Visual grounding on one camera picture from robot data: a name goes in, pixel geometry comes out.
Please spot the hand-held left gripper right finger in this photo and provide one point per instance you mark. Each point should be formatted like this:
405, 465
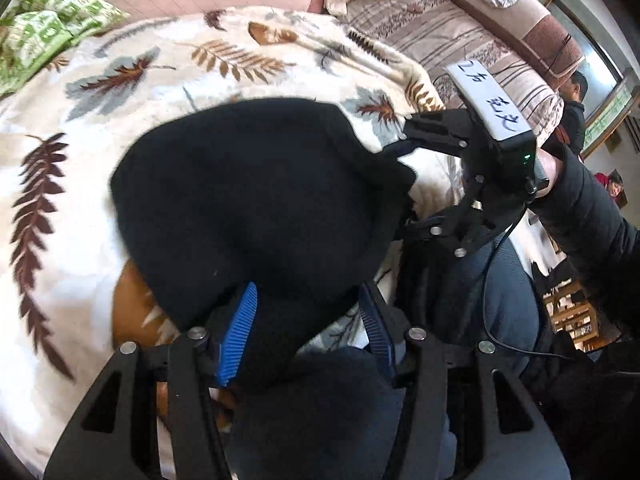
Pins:
377, 332

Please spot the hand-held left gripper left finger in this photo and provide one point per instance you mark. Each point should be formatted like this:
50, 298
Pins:
240, 332

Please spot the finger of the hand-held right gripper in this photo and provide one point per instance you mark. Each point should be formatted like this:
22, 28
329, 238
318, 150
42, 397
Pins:
475, 220
440, 130

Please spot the black pants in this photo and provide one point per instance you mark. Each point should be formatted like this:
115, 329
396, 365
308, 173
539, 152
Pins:
250, 200

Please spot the person's right forearm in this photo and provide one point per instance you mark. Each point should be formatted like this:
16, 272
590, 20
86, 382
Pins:
590, 210

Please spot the person's right hand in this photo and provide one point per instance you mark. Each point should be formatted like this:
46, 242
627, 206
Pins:
554, 167

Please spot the person's blue-grey trousers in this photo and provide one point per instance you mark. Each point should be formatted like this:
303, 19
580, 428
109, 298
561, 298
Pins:
510, 300

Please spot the striped bed sheet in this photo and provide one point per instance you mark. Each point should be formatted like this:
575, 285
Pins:
440, 25

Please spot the brown patterned cushion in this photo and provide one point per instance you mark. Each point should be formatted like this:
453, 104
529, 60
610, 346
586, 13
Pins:
545, 35

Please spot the window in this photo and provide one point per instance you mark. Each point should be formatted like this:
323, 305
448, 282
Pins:
600, 60

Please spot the wooden shelf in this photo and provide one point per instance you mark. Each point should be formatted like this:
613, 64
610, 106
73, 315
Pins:
575, 315

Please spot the leaf print blanket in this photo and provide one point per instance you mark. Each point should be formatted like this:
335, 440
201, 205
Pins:
90, 260

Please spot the person's black jacket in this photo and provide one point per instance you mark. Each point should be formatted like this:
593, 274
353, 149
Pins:
600, 410

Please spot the green patterned cloth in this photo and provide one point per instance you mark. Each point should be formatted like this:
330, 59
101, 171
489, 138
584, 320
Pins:
45, 30

